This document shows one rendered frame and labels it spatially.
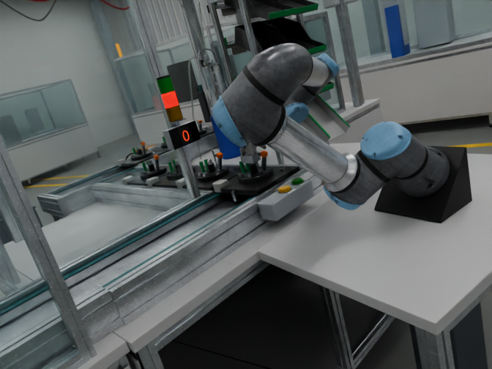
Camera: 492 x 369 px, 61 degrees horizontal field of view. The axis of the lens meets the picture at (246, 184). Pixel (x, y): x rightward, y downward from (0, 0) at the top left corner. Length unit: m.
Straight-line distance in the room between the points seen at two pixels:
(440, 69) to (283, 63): 4.44
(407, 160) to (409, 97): 4.25
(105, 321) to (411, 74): 4.71
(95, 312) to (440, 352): 0.77
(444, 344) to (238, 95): 0.66
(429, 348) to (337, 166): 0.46
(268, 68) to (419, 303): 0.56
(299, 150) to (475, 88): 4.34
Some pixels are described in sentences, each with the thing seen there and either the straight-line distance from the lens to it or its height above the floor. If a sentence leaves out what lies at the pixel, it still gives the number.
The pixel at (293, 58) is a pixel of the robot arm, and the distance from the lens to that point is 0.91.
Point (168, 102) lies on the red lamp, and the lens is 1.48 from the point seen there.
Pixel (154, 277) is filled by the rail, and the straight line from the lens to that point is 1.14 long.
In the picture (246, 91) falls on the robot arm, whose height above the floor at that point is 1.34.
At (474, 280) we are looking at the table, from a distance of 1.00.
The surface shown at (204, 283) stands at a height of 0.86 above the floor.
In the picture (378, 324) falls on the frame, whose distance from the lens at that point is 1.99.
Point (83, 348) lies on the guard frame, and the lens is 1.07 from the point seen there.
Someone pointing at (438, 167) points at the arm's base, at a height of 0.99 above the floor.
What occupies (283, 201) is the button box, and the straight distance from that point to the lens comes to 1.33.
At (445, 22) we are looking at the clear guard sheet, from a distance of 5.24.
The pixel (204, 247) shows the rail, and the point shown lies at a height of 0.92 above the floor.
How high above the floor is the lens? 1.41
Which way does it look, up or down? 16 degrees down
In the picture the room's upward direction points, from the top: 15 degrees counter-clockwise
